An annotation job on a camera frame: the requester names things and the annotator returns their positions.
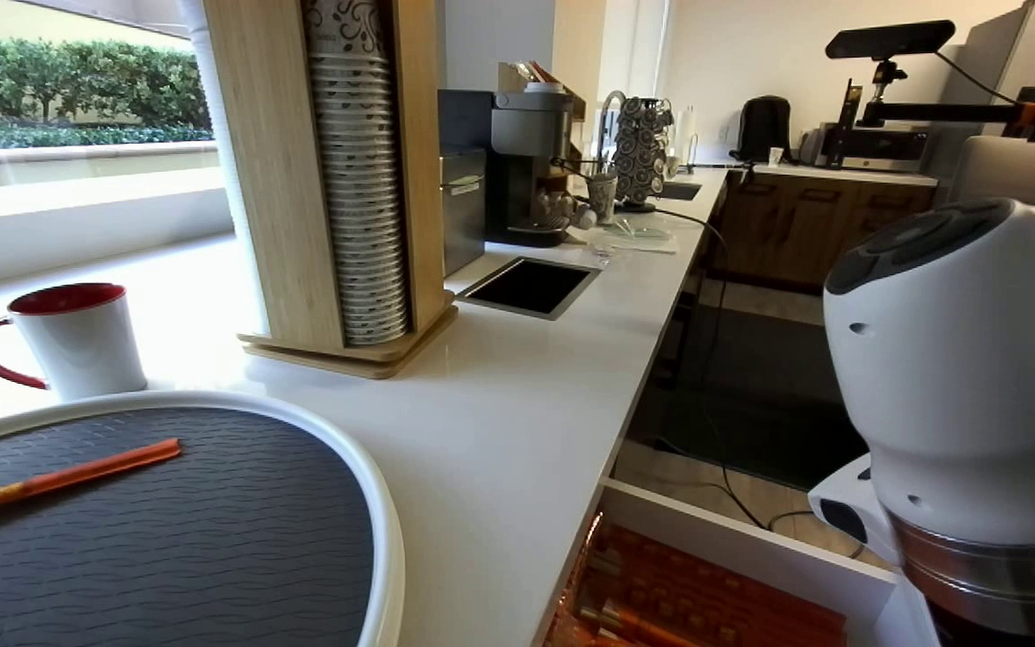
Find white drawer with wood front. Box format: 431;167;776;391
533;476;941;647

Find steel-framed counter trash chute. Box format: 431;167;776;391
457;251;604;322

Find black coffee machine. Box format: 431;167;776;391
484;61;592;251

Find chrome faucet with glass jar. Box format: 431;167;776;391
592;87;678;220

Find stack of paper cups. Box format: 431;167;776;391
303;0;412;352

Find wooden cup dispenser stand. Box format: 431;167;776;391
200;0;464;381

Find wooden cabinet unit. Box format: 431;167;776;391
708;160;941;293

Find black kettle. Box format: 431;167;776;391
732;94;799;167

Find orange stir stick packets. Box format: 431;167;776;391
546;512;853;647

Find round white tray, dark mat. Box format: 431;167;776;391
0;389;410;647

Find white mug, red inside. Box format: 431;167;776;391
0;280;151;401

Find orange wooden stick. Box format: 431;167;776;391
0;436;187;529

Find black rig with orange parts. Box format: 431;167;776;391
820;79;1035;167

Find green hedge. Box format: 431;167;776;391
0;31;215;155

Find white box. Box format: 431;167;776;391
932;128;1035;216

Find thin black floor cable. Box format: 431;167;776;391
646;202;826;539

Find black camera on stand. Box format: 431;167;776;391
824;18;959;116

